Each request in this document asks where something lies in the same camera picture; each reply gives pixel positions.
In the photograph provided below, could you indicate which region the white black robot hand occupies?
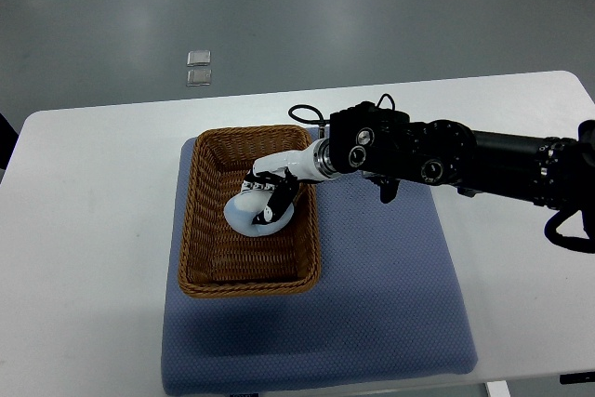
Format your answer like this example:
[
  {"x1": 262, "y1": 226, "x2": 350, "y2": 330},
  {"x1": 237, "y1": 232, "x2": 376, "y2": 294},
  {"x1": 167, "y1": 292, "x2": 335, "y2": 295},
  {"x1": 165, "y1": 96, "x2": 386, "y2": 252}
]
[{"x1": 240, "y1": 142, "x2": 325, "y2": 225}]

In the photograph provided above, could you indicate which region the metal floor plate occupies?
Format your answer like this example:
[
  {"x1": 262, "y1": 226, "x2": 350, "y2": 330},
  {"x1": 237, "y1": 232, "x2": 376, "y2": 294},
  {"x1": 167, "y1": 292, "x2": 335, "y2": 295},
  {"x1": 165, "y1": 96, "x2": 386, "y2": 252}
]
[
  {"x1": 186, "y1": 68, "x2": 212, "y2": 86},
  {"x1": 187, "y1": 49, "x2": 211, "y2": 67}
]

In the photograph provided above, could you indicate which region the white table leg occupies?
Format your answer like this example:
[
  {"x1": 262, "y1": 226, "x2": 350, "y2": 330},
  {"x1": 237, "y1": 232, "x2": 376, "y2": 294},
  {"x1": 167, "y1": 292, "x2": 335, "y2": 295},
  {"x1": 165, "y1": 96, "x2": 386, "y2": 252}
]
[{"x1": 484, "y1": 380, "x2": 511, "y2": 397}]

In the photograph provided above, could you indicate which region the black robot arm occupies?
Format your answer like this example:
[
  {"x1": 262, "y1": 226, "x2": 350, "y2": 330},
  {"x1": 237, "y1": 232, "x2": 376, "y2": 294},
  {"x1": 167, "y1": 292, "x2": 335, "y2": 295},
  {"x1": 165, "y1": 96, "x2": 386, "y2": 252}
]
[{"x1": 239, "y1": 101, "x2": 594, "y2": 254}]

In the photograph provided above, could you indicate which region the brown wicker basket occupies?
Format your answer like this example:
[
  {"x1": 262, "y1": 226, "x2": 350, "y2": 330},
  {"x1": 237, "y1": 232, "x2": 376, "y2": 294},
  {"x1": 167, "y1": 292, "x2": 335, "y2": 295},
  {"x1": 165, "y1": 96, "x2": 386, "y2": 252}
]
[{"x1": 178, "y1": 125, "x2": 322, "y2": 298}]

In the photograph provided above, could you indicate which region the upper metal floor plate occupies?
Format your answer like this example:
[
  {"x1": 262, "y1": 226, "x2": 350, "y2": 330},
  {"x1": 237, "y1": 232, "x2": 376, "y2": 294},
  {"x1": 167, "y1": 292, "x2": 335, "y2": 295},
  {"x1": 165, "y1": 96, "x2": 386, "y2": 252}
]
[{"x1": 187, "y1": 49, "x2": 211, "y2": 67}]

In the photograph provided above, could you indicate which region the light blue round toy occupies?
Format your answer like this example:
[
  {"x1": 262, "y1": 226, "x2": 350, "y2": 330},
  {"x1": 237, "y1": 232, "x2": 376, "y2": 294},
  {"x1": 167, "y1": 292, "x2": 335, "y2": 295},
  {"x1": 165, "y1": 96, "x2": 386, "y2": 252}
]
[{"x1": 224, "y1": 190, "x2": 294, "y2": 237}]

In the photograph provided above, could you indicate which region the lower metal floor plate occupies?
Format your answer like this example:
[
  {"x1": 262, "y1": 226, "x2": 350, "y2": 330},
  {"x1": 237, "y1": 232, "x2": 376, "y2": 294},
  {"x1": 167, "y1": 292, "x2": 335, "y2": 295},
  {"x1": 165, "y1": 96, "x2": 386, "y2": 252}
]
[{"x1": 186, "y1": 68, "x2": 212, "y2": 86}]

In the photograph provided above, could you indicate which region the blue padded mat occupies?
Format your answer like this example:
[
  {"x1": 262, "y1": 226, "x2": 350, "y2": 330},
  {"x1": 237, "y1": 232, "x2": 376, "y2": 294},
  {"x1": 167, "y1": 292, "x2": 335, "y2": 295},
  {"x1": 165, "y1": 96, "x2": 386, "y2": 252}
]
[{"x1": 162, "y1": 138, "x2": 477, "y2": 395}]

